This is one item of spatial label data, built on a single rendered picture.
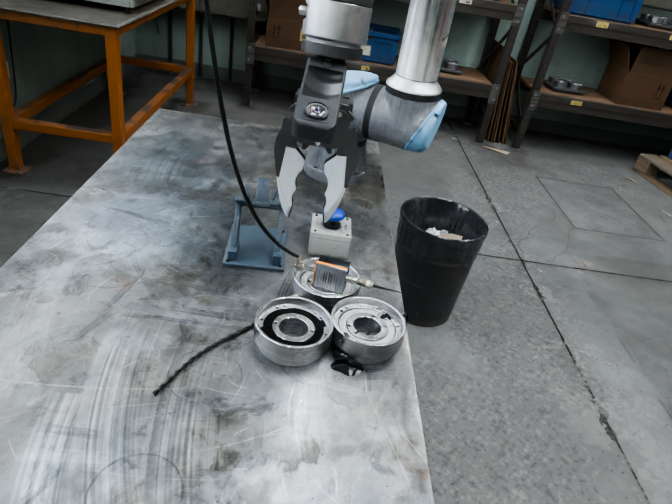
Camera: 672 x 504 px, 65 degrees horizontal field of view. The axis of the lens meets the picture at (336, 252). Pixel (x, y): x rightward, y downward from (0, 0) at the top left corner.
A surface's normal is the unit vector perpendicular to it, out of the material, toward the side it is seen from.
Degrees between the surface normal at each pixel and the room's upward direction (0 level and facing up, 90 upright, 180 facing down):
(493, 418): 0
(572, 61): 90
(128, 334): 0
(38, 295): 0
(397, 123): 91
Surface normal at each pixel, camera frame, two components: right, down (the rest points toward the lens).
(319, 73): 0.16, -0.56
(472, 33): -0.01, 0.53
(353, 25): 0.44, 0.43
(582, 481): 0.15, -0.83
